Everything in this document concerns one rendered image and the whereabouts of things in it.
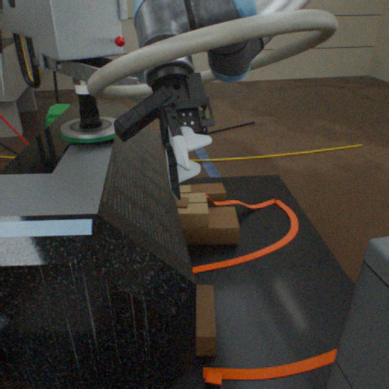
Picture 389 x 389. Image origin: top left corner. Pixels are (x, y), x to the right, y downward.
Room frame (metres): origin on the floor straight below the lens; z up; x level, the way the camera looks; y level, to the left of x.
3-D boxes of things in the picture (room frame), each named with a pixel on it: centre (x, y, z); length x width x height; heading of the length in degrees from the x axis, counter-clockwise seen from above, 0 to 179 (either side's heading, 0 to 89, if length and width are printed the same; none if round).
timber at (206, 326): (1.16, -0.03, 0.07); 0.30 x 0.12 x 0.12; 0
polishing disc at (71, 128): (1.29, 0.38, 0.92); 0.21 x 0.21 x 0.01
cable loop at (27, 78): (1.81, 0.78, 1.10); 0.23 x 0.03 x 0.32; 38
